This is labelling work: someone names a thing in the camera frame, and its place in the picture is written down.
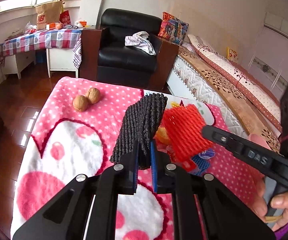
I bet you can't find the walnut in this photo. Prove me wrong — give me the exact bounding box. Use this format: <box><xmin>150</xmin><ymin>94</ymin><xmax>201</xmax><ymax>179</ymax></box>
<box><xmin>72</xmin><ymin>95</ymin><xmax>89</xmax><ymax>112</ymax></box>
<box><xmin>85</xmin><ymin>88</ymin><xmax>101</xmax><ymax>105</ymax></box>

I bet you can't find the brown leaf pattern bedspread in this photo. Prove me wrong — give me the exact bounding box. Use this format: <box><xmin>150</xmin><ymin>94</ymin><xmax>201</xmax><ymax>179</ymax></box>
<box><xmin>178</xmin><ymin>46</ymin><xmax>280</xmax><ymax>145</ymax></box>

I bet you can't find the plaid tablecloth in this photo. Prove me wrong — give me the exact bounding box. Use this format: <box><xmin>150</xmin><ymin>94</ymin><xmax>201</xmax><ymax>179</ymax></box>
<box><xmin>0</xmin><ymin>29</ymin><xmax>82</xmax><ymax>69</ymax></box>

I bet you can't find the white quilted mattress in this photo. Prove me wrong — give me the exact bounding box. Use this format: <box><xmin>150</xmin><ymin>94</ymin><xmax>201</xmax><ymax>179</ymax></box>
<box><xmin>167</xmin><ymin>55</ymin><xmax>247</xmax><ymax>138</ymax></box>

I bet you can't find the brown paper shopping bag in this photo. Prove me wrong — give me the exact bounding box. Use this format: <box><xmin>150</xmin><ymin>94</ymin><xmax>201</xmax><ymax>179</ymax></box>
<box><xmin>35</xmin><ymin>1</ymin><xmax>63</xmax><ymax>30</ymax></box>

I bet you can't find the yellow foam net sleeve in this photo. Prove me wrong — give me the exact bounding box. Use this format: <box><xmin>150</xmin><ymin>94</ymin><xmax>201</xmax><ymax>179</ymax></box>
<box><xmin>154</xmin><ymin>126</ymin><xmax>171</xmax><ymax>145</ymax></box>

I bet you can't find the pink plastic trash bin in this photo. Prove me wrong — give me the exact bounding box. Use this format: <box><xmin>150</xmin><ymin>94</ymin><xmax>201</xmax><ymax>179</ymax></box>
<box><xmin>247</xmin><ymin>133</ymin><xmax>280</xmax><ymax>153</ymax></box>

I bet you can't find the white wardrobe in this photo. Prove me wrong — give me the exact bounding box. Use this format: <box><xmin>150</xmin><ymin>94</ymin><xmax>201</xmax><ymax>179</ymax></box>
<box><xmin>247</xmin><ymin>12</ymin><xmax>288</xmax><ymax>99</ymax></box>

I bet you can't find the white red dotted quilt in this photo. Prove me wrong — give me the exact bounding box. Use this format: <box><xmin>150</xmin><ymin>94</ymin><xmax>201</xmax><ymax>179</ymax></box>
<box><xmin>188</xmin><ymin>34</ymin><xmax>282</xmax><ymax>132</ymax></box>

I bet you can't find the right hand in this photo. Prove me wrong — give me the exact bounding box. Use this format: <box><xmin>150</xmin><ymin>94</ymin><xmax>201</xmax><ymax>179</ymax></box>
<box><xmin>250</xmin><ymin>179</ymin><xmax>288</xmax><ymax>232</ymax></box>

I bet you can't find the white side table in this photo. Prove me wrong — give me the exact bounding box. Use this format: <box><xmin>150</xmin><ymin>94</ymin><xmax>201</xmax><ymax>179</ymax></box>
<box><xmin>0</xmin><ymin>48</ymin><xmax>79</xmax><ymax>79</ymax></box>

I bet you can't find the left walnut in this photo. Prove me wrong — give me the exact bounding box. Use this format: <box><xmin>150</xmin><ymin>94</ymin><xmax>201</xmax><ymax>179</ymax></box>
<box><xmin>72</xmin><ymin>95</ymin><xmax>89</xmax><ymax>112</ymax></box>

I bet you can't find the black leather armchair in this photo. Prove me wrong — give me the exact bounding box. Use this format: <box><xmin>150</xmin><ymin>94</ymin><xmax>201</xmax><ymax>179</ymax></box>
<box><xmin>78</xmin><ymin>8</ymin><xmax>179</xmax><ymax>91</ymax></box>

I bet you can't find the red gift bag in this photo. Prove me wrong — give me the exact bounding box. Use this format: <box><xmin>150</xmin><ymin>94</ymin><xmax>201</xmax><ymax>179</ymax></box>
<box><xmin>60</xmin><ymin>10</ymin><xmax>71</xmax><ymax>25</ymax></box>

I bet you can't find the yellow red small pillow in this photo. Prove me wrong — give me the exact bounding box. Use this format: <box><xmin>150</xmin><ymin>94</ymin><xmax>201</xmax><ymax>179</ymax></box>
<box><xmin>226</xmin><ymin>47</ymin><xmax>238</xmax><ymax>63</ymax></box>

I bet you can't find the blue foam net sleeve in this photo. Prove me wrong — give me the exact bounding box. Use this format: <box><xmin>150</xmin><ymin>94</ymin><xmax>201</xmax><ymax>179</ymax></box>
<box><xmin>191</xmin><ymin>151</ymin><xmax>214</xmax><ymax>176</ymax></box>

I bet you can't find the black foam net sleeve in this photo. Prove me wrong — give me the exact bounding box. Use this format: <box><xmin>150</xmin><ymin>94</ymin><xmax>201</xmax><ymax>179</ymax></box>
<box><xmin>110</xmin><ymin>93</ymin><xmax>168</xmax><ymax>170</ymax></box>

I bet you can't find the right walnut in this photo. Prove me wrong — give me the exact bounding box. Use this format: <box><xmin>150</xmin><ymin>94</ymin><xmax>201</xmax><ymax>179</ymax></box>
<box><xmin>85</xmin><ymin>88</ymin><xmax>101</xmax><ymax>105</ymax></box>

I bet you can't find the red foam net sleeve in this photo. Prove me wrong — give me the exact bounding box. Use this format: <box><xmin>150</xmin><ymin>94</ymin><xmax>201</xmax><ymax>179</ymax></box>
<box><xmin>162</xmin><ymin>104</ymin><xmax>213</xmax><ymax>163</ymax></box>

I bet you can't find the pink polka dot blanket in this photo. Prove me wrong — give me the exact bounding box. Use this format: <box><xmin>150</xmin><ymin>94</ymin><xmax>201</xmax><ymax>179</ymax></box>
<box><xmin>10</xmin><ymin>76</ymin><xmax>266</xmax><ymax>240</ymax></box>

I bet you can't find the white crumpled cloth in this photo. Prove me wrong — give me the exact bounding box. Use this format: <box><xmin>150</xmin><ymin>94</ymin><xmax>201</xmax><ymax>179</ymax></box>
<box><xmin>124</xmin><ymin>31</ymin><xmax>156</xmax><ymax>56</ymax></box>

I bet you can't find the colourful patterned cushion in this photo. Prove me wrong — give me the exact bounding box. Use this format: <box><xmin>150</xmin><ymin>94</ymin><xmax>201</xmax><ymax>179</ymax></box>
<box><xmin>158</xmin><ymin>11</ymin><xmax>189</xmax><ymax>45</ymax></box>

